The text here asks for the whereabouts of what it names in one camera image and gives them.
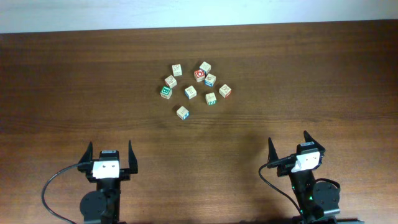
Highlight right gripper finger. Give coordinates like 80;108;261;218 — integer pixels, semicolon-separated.
267;138;279;162
303;130;319;146

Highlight wooden block green front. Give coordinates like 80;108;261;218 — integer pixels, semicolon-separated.
205;93;217;105

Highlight wooden block blue corner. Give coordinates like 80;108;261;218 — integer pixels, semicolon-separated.
176;106;190;120

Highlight wooden block blue edge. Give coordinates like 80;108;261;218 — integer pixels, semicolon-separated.
184;85;197;100

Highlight wooden block blue front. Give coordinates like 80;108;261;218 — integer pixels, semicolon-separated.
205;73;216;87

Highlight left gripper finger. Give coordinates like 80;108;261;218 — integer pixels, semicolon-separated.
81;142;93;162
128;140;138;173

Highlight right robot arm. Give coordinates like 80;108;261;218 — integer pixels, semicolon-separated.
265;131;340;223

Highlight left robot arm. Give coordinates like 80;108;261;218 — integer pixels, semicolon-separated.
78;142;138;224

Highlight wooden block red drawing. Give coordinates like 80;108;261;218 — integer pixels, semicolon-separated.
165;75;177;88

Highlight wooden block red corner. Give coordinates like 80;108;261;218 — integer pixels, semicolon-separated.
219;84;231;98

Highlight plain wooden block top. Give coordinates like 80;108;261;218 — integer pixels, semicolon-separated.
172;64;182;77

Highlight wooden block blue side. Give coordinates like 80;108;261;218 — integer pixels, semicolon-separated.
199;62;211;75

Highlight red faced wooden block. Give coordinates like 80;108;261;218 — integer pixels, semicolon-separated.
193;69;206;82

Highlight green faced wooden block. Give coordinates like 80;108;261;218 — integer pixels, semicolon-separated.
160;86;172;99

